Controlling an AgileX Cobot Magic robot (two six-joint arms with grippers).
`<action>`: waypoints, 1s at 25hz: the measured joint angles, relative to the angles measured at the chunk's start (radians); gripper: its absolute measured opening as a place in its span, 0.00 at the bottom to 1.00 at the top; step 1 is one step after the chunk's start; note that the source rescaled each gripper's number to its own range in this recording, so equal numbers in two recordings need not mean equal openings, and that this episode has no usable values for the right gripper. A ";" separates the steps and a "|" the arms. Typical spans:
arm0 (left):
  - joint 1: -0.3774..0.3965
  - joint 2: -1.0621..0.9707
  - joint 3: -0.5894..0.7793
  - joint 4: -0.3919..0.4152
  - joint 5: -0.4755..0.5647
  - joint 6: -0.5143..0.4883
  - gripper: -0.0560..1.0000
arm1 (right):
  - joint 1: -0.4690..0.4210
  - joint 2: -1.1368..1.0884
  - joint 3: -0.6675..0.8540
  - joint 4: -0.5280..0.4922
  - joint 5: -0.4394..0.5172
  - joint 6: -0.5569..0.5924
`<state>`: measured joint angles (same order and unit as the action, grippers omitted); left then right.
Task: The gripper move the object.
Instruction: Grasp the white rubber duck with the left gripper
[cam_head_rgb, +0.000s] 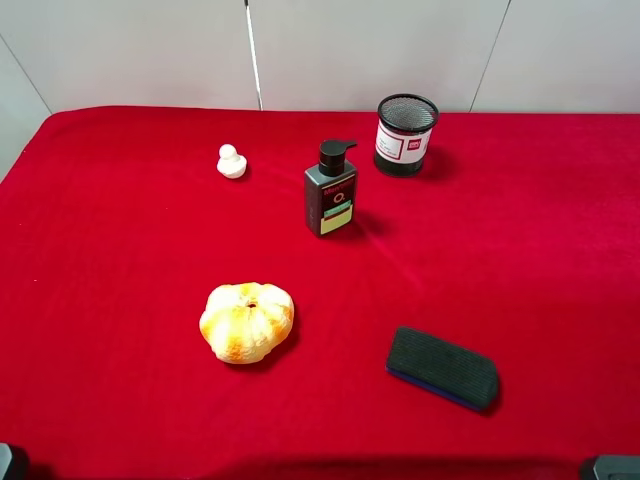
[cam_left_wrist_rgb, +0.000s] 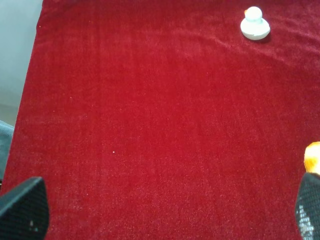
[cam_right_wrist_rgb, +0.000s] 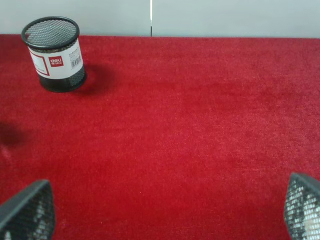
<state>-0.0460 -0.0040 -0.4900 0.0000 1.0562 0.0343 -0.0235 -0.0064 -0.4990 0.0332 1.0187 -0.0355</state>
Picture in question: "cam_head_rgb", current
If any small white duck figurine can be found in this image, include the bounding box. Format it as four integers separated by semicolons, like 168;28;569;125
216;144;248;179

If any dark pump dispenser bottle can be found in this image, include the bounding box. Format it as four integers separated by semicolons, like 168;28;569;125
304;140;358;237

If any peeled orange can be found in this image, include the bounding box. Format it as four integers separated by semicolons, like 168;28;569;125
199;282;295;364

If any black mesh pen holder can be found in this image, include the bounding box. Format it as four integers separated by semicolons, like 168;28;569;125
374;93;440;178

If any black whiteboard eraser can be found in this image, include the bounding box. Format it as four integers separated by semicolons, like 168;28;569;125
385;327;500;412

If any red tablecloth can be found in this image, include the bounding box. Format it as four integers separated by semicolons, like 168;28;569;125
1;107;639;479

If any black base corner right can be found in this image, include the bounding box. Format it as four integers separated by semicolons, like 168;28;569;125
579;455;640;480

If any black base corner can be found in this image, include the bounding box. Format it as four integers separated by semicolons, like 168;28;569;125
0;443;29;480
579;455;640;480

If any black base corner left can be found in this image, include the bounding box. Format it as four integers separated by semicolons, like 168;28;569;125
0;443;29;480

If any white vertical wall strip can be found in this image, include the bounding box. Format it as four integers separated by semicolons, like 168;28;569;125
243;0;264;111

